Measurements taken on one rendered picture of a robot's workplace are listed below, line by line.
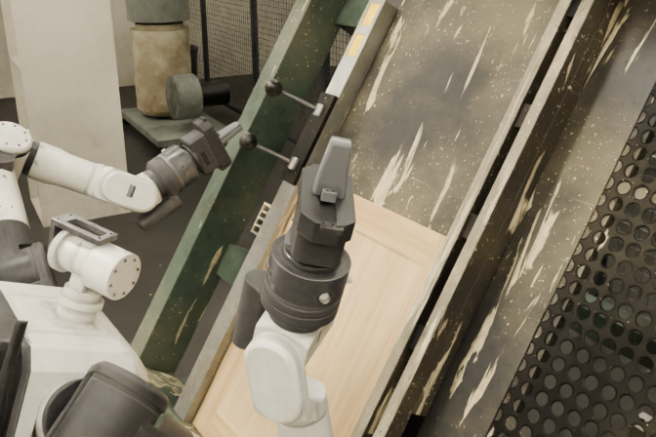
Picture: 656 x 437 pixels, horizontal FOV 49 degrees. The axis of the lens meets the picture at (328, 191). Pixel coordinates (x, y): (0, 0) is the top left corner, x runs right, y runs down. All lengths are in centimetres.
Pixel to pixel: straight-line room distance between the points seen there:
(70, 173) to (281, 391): 75
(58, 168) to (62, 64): 344
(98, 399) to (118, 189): 65
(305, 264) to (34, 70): 417
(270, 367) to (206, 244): 90
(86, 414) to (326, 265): 31
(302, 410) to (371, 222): 55
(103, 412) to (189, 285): 89
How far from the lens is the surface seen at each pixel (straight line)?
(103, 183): 142
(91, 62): 488
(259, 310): 83
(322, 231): 68
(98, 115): 495
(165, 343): 174
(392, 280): 123
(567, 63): 113
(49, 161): 143
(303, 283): 74
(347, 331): 127
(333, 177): 71
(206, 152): 149
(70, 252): 102
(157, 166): 146
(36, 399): 94
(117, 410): 84
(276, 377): 81
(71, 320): 103
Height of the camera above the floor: 183
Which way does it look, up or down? 20 degrees down
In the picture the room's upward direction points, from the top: straight up
